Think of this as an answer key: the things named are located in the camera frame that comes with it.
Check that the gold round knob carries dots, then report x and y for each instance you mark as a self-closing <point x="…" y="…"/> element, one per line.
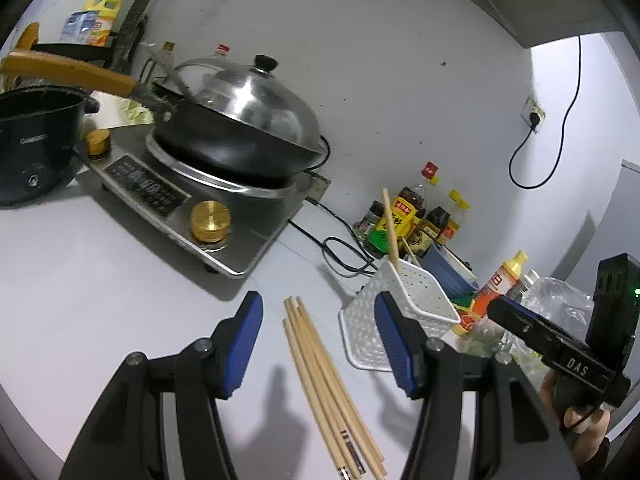
<point x="97" y="141"/>
<point x="210" y="220"/>

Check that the blue and white packet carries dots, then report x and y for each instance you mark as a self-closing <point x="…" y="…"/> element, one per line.
<point x="77" y="27"/>

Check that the dark electric cooking pot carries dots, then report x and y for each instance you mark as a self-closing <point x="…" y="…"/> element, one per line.
<point x="35" y="150"/>

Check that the dark vertical pipe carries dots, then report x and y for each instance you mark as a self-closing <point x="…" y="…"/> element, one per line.
<point x="137" y="10"/>

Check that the yellow green sponge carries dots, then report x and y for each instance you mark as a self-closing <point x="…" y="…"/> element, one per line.
<point x="462" y="302"/>

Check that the white perforated plastic basket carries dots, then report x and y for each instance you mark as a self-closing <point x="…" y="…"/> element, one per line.
<point x="380" y="330"/>

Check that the steel induction cooker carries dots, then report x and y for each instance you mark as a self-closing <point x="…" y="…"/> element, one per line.
<point x="150" y="190"/>

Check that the yellow detergent bottle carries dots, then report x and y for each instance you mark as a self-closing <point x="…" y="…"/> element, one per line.
<point x="107" y="15"/>

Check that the small spice jar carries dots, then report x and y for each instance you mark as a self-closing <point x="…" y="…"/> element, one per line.
<point x="370" y="220"/>

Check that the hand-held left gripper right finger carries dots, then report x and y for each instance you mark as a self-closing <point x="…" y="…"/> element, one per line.
<point x="395" y="340"/>

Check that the black metal rack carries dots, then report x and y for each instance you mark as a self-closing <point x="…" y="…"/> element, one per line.
<point x="75" y="50"/>

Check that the wooden chopstick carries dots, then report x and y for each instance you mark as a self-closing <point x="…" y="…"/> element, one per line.
<point x="344" y="385"/>
<point x="327" y="442"/>
<point x="391" y="230"/>
<point x="332" y="385"/>
<point x="320" y="390"/>
<point x="411" y="254"/>

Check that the yellow squeeze bottle red label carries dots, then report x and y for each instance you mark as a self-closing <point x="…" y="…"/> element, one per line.
<point x="495" y="285"/>

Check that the white wall outlet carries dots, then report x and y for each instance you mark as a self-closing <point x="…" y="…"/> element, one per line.
<point x="532" y="112"/>

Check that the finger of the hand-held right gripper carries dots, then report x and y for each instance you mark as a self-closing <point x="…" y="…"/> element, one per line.
<point x="530" y="327"/>

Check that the person's right hand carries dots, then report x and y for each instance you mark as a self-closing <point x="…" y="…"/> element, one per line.
<point x="575" y="417"/>

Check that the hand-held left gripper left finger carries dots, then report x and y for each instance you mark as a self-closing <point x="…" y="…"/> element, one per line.
<point x="245" y="340"/>

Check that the blue bowl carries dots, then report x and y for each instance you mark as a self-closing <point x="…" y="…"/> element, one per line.
<point x="445" y="270"/>

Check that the red cap soy sauce bottle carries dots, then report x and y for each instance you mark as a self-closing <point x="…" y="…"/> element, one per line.
<point x="405" y="215"/>

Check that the clear plastic bag of greens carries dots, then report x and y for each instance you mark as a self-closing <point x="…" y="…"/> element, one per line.
<point x="555" y="295"/>

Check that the steel wok lid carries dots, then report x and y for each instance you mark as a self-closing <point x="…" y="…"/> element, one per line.
<point x="250" y="105"/>

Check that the pale cabbage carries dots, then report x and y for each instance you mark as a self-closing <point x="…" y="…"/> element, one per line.
<point x="122" y="112"/>

